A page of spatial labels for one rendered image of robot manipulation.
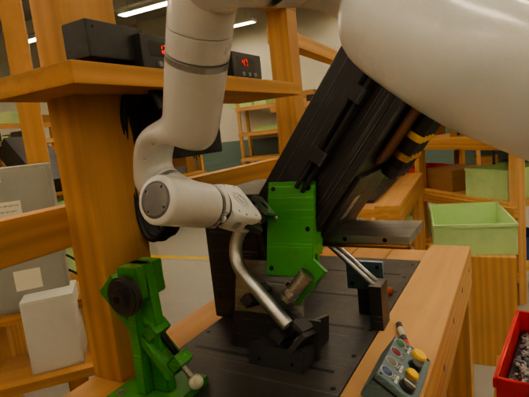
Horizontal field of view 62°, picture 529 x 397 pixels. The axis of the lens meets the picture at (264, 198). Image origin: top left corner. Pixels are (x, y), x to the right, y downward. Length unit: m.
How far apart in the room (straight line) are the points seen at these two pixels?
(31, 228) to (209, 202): 0.39
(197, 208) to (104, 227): 0.29
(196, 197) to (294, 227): 0.30
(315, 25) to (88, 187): 9.71
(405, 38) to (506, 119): 0.09
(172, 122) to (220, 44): 0.13
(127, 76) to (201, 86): 0.30
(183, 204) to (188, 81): 0.21
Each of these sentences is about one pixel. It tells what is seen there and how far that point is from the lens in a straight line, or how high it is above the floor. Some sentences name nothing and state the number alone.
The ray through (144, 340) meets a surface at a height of 1.02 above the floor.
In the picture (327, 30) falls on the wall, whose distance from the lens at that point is 10.39.
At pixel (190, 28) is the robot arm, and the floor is 1.52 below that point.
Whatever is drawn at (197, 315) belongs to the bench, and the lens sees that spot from 1.34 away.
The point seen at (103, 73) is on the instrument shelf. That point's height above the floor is 1.52.
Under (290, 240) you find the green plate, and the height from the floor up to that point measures 1.15.
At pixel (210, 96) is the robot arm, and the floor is 1.44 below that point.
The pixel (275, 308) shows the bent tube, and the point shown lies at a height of 1.02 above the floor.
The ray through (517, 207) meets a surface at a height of 0.70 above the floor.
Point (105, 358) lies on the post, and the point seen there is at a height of 0.93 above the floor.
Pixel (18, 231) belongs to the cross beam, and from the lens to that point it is 0.98.
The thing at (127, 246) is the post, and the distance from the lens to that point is 1.03.
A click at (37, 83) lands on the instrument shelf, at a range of 0.89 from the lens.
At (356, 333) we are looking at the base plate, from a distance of 1.10.
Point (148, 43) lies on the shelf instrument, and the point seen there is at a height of 1.59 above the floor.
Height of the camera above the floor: 1.39
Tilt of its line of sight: 9 degrees down
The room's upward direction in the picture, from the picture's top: 6 degrees counter-clockwise
